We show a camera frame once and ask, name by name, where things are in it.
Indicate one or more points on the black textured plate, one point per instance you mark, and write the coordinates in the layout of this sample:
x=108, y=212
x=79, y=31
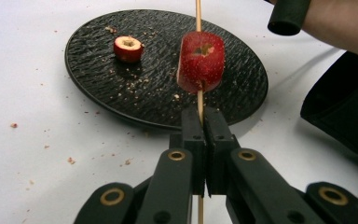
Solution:
x=149, y=90

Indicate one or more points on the red hawthorn fruit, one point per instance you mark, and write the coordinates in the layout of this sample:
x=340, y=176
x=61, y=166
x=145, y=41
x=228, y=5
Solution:
x=202, y=67
x=128, y=49

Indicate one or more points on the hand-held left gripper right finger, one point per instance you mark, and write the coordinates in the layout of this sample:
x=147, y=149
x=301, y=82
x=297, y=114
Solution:
x=217, y=140

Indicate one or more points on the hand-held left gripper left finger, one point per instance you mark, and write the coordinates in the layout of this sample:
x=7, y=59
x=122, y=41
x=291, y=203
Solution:
x=195, y=146

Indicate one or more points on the thin wooden skewer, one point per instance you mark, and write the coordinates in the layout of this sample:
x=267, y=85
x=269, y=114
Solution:
x=200, y=104

